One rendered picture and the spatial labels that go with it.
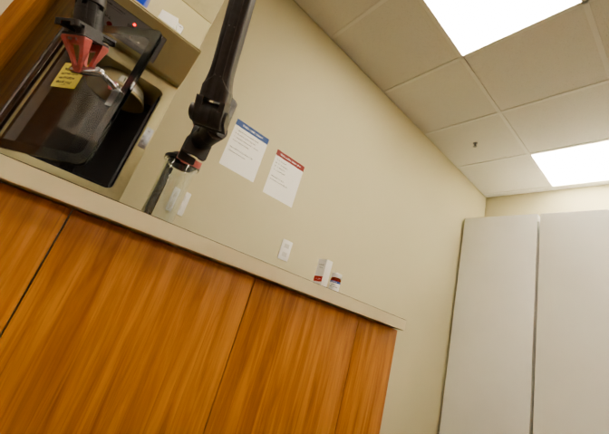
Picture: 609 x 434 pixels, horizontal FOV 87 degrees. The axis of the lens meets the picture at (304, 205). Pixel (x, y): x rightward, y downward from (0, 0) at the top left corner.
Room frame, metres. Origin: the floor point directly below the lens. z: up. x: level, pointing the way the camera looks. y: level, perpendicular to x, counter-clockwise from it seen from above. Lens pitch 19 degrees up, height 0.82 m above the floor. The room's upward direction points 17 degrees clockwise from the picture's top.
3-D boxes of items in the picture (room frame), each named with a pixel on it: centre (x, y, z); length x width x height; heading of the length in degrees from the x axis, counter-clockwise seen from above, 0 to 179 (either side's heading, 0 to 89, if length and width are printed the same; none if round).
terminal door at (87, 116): (0.70, 0.62, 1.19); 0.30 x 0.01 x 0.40; 76
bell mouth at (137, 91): (0.93, 0.69, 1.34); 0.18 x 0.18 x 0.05
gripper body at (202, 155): (0.79, 0.31, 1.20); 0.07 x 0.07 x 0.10; 34
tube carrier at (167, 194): (0.93, 0.40, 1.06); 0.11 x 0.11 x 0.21
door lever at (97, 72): (0.65, 0.56, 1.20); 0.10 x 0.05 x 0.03; 76
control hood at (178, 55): (0.79, 0.62, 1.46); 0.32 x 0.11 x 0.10; 125
